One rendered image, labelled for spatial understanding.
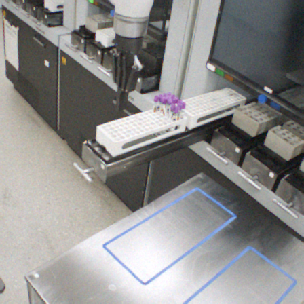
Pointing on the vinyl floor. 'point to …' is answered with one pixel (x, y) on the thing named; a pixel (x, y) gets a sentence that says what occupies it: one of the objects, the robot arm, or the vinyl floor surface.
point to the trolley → (179, 256)
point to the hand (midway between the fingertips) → (121, 98)
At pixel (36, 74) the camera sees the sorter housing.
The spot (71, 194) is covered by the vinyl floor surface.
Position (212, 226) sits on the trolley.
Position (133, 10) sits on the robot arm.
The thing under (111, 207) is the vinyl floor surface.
